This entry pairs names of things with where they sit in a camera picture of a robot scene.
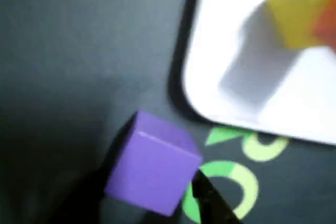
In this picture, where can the purple wooden cube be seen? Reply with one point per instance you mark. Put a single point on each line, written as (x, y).
(152, 171)

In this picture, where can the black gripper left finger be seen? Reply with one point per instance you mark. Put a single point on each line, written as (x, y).
(86, 208)

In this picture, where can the white metal tray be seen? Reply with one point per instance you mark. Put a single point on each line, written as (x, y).
(288, 103)

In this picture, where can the orange wooden cube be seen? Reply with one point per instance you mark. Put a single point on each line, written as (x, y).
(328, 27)

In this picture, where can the yellow wooden cube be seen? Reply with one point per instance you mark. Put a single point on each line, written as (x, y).
(294, 16)

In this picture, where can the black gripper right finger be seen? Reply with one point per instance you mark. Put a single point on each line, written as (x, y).
(212, 203)

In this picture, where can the dark mat with printed letters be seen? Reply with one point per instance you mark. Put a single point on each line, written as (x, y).
(78, 51)

